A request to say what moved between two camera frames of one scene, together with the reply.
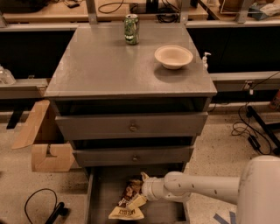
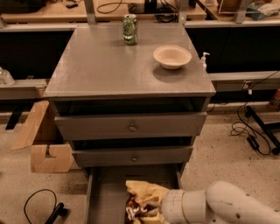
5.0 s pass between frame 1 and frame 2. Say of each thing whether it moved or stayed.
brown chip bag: moved
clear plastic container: stayed
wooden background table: stayed
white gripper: moved
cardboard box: stayed
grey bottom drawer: stayed
